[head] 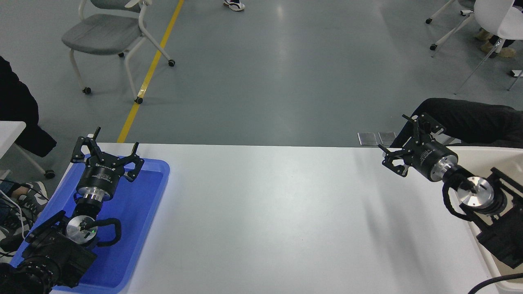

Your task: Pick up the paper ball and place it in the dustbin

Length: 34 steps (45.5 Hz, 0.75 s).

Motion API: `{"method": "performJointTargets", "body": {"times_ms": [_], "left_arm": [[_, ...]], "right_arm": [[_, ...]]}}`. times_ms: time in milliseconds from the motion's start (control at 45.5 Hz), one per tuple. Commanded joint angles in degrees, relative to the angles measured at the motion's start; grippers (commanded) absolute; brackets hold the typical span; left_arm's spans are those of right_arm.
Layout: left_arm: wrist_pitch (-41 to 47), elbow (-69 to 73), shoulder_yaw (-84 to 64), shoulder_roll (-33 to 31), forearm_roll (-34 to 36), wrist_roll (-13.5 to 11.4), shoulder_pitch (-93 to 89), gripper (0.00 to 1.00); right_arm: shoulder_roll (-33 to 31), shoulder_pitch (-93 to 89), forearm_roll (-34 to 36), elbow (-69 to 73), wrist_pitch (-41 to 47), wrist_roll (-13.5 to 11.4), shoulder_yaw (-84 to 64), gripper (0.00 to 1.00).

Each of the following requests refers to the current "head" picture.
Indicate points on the person's foot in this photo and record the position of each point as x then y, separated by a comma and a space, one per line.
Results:
235, 5
12, 232
34, 200

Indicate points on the metal floor plate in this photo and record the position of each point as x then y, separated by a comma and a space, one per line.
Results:
367, 139
386, 137

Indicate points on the large pale bin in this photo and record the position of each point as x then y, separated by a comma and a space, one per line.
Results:
474, 159

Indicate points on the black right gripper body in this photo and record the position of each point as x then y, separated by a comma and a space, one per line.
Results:
427, 159

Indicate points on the white wheeled chair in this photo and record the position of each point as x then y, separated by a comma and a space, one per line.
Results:
498, 16

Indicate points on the blue plastic tray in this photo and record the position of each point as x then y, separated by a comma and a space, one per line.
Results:
135, 212

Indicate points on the grey wheeled chair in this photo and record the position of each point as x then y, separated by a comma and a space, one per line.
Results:
102, 32

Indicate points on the person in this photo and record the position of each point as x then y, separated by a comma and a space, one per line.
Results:
506, 52
16, 102
470, 120

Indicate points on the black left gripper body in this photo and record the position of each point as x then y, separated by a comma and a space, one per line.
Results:
100, 173

